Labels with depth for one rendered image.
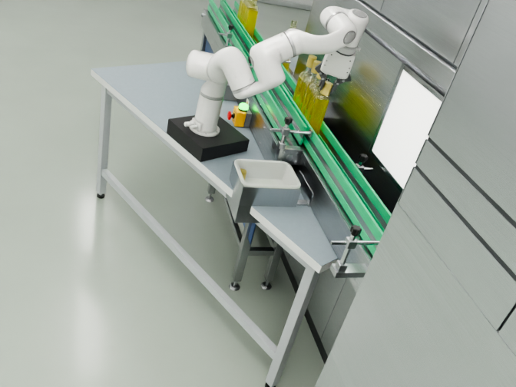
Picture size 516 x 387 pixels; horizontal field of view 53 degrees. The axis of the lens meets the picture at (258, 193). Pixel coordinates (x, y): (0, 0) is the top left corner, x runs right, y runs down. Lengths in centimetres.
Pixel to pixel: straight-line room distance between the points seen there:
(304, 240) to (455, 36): 78
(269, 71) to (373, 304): 79
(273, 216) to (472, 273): 99
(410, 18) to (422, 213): 95
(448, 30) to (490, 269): 94
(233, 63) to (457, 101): 87
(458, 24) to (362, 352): 96
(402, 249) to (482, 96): 35
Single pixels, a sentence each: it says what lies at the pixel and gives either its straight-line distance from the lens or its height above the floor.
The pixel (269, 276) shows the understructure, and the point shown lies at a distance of 257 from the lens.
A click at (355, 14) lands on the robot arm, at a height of 143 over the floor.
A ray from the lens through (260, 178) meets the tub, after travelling 196.
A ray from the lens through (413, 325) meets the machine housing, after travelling 109.
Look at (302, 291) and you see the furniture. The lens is 183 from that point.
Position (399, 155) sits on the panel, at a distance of 175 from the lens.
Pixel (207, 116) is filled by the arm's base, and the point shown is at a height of 89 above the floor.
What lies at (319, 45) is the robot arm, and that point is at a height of 134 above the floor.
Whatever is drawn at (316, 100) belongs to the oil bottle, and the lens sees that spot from 200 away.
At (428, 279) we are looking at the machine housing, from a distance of 104.
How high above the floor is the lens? 178
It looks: 33 degrees down
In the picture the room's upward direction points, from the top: 15 degrees clockwise
